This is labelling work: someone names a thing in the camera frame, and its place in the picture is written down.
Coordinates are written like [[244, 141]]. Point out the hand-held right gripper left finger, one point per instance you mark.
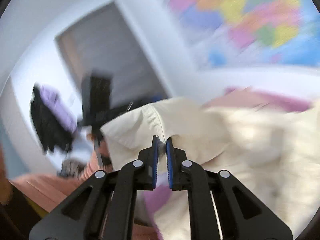
[[155, 160]]

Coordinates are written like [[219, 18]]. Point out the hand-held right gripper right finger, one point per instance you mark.
[[170, 165]]

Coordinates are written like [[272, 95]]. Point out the cream large garment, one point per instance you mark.
[[225, 142]]

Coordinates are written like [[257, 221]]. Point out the person's left hand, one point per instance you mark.
[[96, 152]]

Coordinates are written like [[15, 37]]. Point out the purple hanging garment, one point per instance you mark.
[[58, 105]]

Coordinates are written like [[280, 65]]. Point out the grey door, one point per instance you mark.
[[112, 55]]

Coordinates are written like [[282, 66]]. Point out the colourful wall map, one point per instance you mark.
[[250, 17]]

